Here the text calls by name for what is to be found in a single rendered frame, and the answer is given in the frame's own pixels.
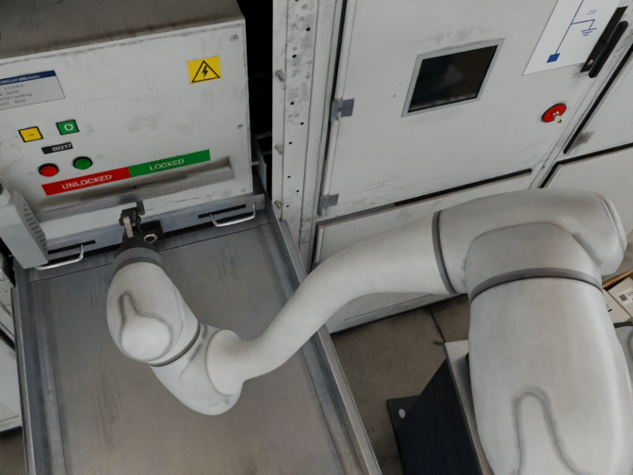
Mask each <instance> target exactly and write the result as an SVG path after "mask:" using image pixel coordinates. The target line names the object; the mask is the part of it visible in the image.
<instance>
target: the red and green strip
mask: <svg viewBox="0 0 633 475"><path fill-rule="evenodd" d="M209 160H211V158H210V152H209V149H208V150H203V151H200V152H195V153H190V154H186V155H181V156H174V157H169V158H164V159H160V160H156V161H151V162H146V163H142V164H137V165H133V166H129V167H124V168H119V169H116V170H111V171H106V172H98V173H94V174H89V175H85V176H80V177H75V178H72V179H67V180H62V181H58V182H54V183H49V184H44V185H41V186H42V188H43V190H44V191H45V193H46V195H47V196H49V195H54V194H58V193H62V192H66V191H71V190H76V189H80V188H87V187H92V186H97V185H101V184H105V183H109V182H114V181H119V180H122V179H127V178H131V177H136V176H141V175H144V174H149V173H153V172H162V171H165V170H170V169H174V168H179V167H184V166H187V165H192V164H196V163H201V162H205V161H209Z"/></svg>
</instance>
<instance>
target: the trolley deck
mask: <svg viewBox="0 0 633 475"><path fill-rule="evenodd" d="M280 225H281V228H282V230H283V233H284V238H285V240H286V243H287V246H288V248H289V251H290V253H291V256H292V258H293V261H294V264H295V267H296V269H297V272H298V275H299V277H300V281H301V282H303V281H304V279H305V278H306V277H307V273H306V271H305V268H304V266H303V264H302V261H301V258H300V254H299V251H298V249H297V246H296V243H295V241H294V239H293V236H292V234H291V231H290V228H289V226H288V223H287V220H285V221H281V222H280ZM158 254H159V255H160V256H161V257H162V259H163V260H164V263H165V266H166V271H167V274H168V276H169V278H170V280H171V281H172V283H173V285H174V286H176V287H177V288H178V290H179V292H180V294H181V296H182V297H183V299H184V301H185V302H186V304H187V306H188V308H189V309H190V311H191V312H192V313H193V315H194V316H195V317H196V319H197V320H198V321H199V322H200V323H201V324H202V325H205V324H208V325H210V326H213V327H216V328H219V329H222V330H230V331H233V332H234V333H236V334H237V335H238V337H239V338H240V339H241V340H252V339H256V338H257V337H259V336H261V335H262V334H263V333H264V332H265V331H266V329H267V328H268V327H269V325H270V324H271V323H272V322H273V321H274V319H275V318H276V317H277V315H278V314H279V313H280V311H281V310H282V309H283V307H284V306H285V301H284V296H283V293H282V291H281V289H280V286H279V283H278V280H277V277H276V274H275V271H274V268H273V266H272V264H271V261H270V258H269V255H268V250H267V247H266V244H265V241H264V239H263V237H262V234H261V231H260V228H259V227H258V228H254V229H250V230H246V231H242V232H238V233H234V234H231V235H227V236H223V237H216V238H212V239H208V240H205V241H201V242H197V243H193V244H189V245H186V246H182V247H178V248H174V249H170V250H167V251H163V252H159V253H158ZM111 265H112V264H109V265H105V266H102V267H98V268H94V269H90V270H83V271H79V272H76V273H72V274H68V275H64V276H60V277H57V278H53V279H49V280H45V281H43V286H44V294H45V302H46V310H47V318H48V326H49V334H50V341H51V350H52V357H53V365H54V374H55V381H56V389H57V404H58V412H59V420H60V428H61V435H62V444H63V451H64V460H65V467H66V475H345V474H344V471H343V468H342V466H341V463H340V460H339V457H338V455H337V452H336V449H335V446H334V443H333V439H332V436H331V433H330V430H329V428H328V425H327V422H326V419H325V417H324V414H323V411H322V408H321V405H320V402H319V400H318V397H317V393H316V390H315V387H314V384H313V381H312V378H311V375H310V373H309V370H308V368H307V365H306V362H305V359H304V356H303V353H302V350H301V348H299V349H298V350H297V351H296V352H295V353H294V354H293V355H292V356H291V357H290V358H289V359H288V360H286V361H285V362H284V363H283V364H281V365H280V366H279V367H277V368H276V369H274V370H272V371H270V372H268V373H265V374H262V375H260V376H257V377H253V378H250V379H248V380H245V381H244V383H243V385H242V390H241V394H240V397H239V399H238V401H237V402H236V404H235V405H234V406H233V407H232V408H231V409H229V410H228V411H226V412H224V413H222V414H219V415H214V416H211V415H205V414H202V413H199V412H196V411H194V410H192V409H190V408H189V407H187V406H186V405H184V404H183V403H182V402H180V401H179V400H178V399H177V398H176V397H175V396H174V395H172V394H171V393H170V392H169V390H168V389H167V388H166V387H165V386H164V385H163V384H162V383H161V382H160V381H159V379H158V378H157V377H156V376H155V374H154V372H153V370H152V369H151V367H150V366H149V365H148V364H147V362H139V361H135V360H133V359H131V358H129V357H127V356H126V355H125V354H123V353H122V352H121V350H120V349H119V348H118V347H117V345H116V344H115V342H114V340H113V338H112V336H111V333H110V331H109V328H108V322H107V316H106V299H107V292H108V290H109V288H110V268H111ZM10 298H11V309H12V320H13V331H14V342H15V352H16V363H17V374H18V385H19V396H20V406H21V418H22V428H23V439H24V459H25V471H26V475H34V473H33V463H32V452H31V443H30V432H29V422H28V413H27V402H26V392H25V381H24V362H23V352H22V342H21V332H20V322H19V312H18V302H17V291H16V287H15V288H10ZM318 330H319V332H320V335H321V338H322V341H323V343H324V346H325V349H326V351H327V354H328V356H329V359H330V361H331V364H332V367H333V371H334V374H335V377H336V379H337V382H338V384H339V387H340V389H341V392H342V395H343V398H344V400H345V403H346V406H347V407H348V410H349V415H350V417H351V420H352V423H353V426H354V428H355V431H356V433H357V435H358V438H359V441H360V444H361V446H362V449H363V452H364V454H365V459H366V461H367V463H368V466H369V469H370V472H371V474H372V475H381V470H380V468H379V465H378V462H377V460H376V457H375V454H374V452H373V450H372V447H371V445H370V442H369V439H368V437H367V434H366V431H365V427H364V424H363V422H362V420H361V417H360V415H359V412H358V409H357V407H356V404H355V401H354V399H353V397H352V394H351V392H350V389H349V385H348V382H347V379H346V377H345V374H344V371H343V370H342V367H341V364H340V362H339V359H338V356H337V354H336V351H335V348H334V346H333V342H332V340H331V337H330V334H329V332H328V329H327V326H326V324H325V323H324V324H323V325H322V326H321V327H320V328H319V329H318Z"/></svg>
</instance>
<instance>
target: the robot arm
mask: <svg viewBox="0 0 633 475"><path fill-rule="evenodd" d="M140 222H141V218H140V216H139V215H138V209H137V207H131V208H127V209H124V210H122V213H121V218H120V219H119V224H120V225H121V227H122V229H123V228H124V232H123V236H122V245H121V246H120V247H119V249H118V250H117V251H116V252H115V255H114V261H113V263H112V265H111V268H110V288H109V290H108V292H107V299H106V316H107V322H108V328H109V331H110V333H111V336H112V338H113V340H114V342H115V344H116V345H117V347H118V348H119V349H120V350H121V352H122V353H123V354H125V355H126V356H127V357H129V358H131V359H133V360H135V361H139V362H147V364H148V365H149V366H150V367H151V369H152V370H153V372H154V374H155V376H156V377H157V378H158V379H159V381H160V382H161V383H162V384H163V385H164V386H165V387H166V388H167V389H168V390H169V392H170V393H171V394H172V395H174V396H175V397H176V398H177V399H178V400H179V401H180V402H182V403H183V404H184V405H186V406H187V407H189V408H190V409H192V410H194V411H196V412H199V413H202V414H205V415H211V416H214V415H219V414H222V413H224V412H226V411H228V410H229V409H231V408H232V407H233V406H234V405H235V404H236V402H237V401H238V399H239V397H240V394H241V390H242V385H243V383H244V381H245V380H248V379H250V378H253V377H257V376H260V375H262V374H265V373H268V372H270V371H272V370H274V369H276V368H277V367H279V366H280V365H281V364H283V363H284V362H285V361H286V360H288V359H289V358H290V357H291V356H292V355H293V354H294V353H295V352H296V351H297V350H298V349H299V348H300V347H301V346H302V345H303V344H304V343H305V342H306V341H307V340H308V339H309V338H310V337H311V336H312V335H313V334H314V333H315V332H316V331H317V330H318V329H319V328H320V327H321V326H322V325H323V324H324V323H325V322H326V321H327V320H328V319H329V318H330V317H331V316H332V315H333V314H334V313H335V312H336V311H337V310H338V309H339V308H340V307H342V306H343V305H344V304H346V303H348V302H349V301H351V300H353V299H355V298H358V297H360V296H364V295H367V294H373V293H386V292H400V293H432V294H463V293H467V294H468V298H469V304H470V326H469V335H468V348H469V368H470V379H471V388H472V397H473V403H474V411H475V418H476V423H477V429H478V434H479V440H480V443H481V446H482V448H483V450H484V453H485V455H486V458H487V460H488V462H489V465H490V467H491V469H492V471H493V473H494V474H495V475H633V326H624V327H620V328H616V329H614V326H613V323H612V321H611V318H610V316H609V312H608V310H607V307H606V303H605V299H604V295H603V289H602V280H601V276H604V275H608V274H612V273H614V272H615V271H617V269H618V268H619V266H620V264H621V263H622V261H623V259H624V252H625V249H626V246H627V241H626V236H625V230H624V227H623V225H622V222H621V220H620V217H619V215H618V213H617V211H616V208H615V206H614V204H613V203H612V201H611V200H610V198H608V197H606V196H602V195H599V194H598V193H596V192H594V191H588V190H582V189H574V188H530V189H522V190H516V191H510V192H504V193H499V194H495V195H490V196H485V197H480V198H476V199H473V200H470V201H467V202H465V203H462V204H459V205H454V206H452V207H449V208H445V209H442V210H439V211H435V212H432V213H430V214H429V215H426V216H424V217H422V218H419V219H417V220H415V221H411V222H409V223H407V224H404V225H401V226H400V227H397V228H395V229H392V230H389V231H387V232H384V233H382V234H379V235H376V236H375V237H370V238H367V239H365V240H362V241H360V242H357V243H355V244H352V245H350V246H348V247H347V248H345V249H343V250H341V251H339V252H337V253H335V254H333V255H331V256H330V257H328V258H327V259H326V260H324V261H323V262H322V263H320V264H319V265H318V266H317V267H316V268H315V269H314V270H313V271H312V272H311V273H310V274H309V275H308V276H307V277H306V278H305V279H304V281H303V282H302V283H301V284H300V286H299V287H298V289H297V290H296V291H295V293H294V294H293V295H292V296H291V298H290V299H289V300H288V302H287V303H286V304H285V306H284V307H283V309H282V310H281V311H280V313H279V314H278V315H277V317H276V318H275V319H274V321H273V322H272V323H271V324H270V325H269V327H268V328H267V329H266V331H265V332H264V333H263V334H262V335H261V336H259V337H257V338H256V339H252V340H241V339H240V338H239V337H238V335H237V334H236V333H234V332H233V331H230V330H222V329H219V328H216V327H213V326H210V325H208V324H205V325H202V324H201V323H200V322H199V321H198V320H197V319H196V317H195V316H194V315H193V313H192V312H191V311H190V309H189V308H188V306H187V304H186V302H185V301H184V299H183V297H182V296H181V294H180V292H179V290H178V288H177V287H176V286H174V285H173V283H172V281H171V280H170V278H169V276H168V274H167V271H166V266H165V263H164V260H163V259H162V257H161V256H160V255H159V254H158V251H157V249H156V248H155V247H154V245H152V244H151V243H149V242H147V241H145V240H144V237H143V236H142V234H141V230H140V229H139V228H140Z"/></svg>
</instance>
